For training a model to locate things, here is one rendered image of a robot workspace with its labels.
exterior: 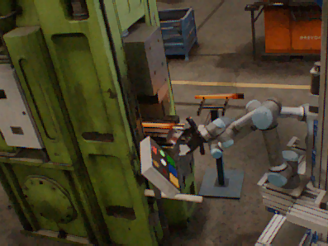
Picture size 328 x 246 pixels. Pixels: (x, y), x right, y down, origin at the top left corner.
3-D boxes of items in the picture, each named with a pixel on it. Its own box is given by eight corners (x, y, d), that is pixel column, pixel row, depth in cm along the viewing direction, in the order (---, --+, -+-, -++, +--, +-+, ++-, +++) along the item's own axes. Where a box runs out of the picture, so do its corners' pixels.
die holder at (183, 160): (194, 163, 347) (187, 120, 324) (181, 191, 318) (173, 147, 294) (137, 158, 368) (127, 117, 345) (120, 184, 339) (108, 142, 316)
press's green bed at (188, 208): (200, 201, 371) (193, 163, 347) (188, 230, 342) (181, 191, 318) (147, 195, 392) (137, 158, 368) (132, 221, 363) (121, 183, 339)
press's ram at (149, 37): (172, 71, 302) (164, 21, 281) (154, 96, 272) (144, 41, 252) (124, 71, 318) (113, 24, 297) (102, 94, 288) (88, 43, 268)
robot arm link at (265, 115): (295, 176, 242) (278, 98, 221) (286, 191, 233) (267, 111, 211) (278, 174, 250) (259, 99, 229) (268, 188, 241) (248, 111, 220)
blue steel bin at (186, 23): (198, 43, 726) (194, 4, 688) (188, 61, 663) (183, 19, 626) (140, 46, 766) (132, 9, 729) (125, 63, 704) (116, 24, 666)
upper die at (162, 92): (168, 91, 296) (166, 79, 291) (159, 104, 281) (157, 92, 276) (120, 89, 312) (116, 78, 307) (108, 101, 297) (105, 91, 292)
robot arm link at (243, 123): (279, 87, 229) (229, 120, 268) (272, 96, 222) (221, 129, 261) (292, 102, 229) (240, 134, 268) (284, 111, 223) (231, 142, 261)
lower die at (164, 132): (175, 130, 315) (173, 120, 310) (167, 144, 299) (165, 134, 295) (129, 126, 331) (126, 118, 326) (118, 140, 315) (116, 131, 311)
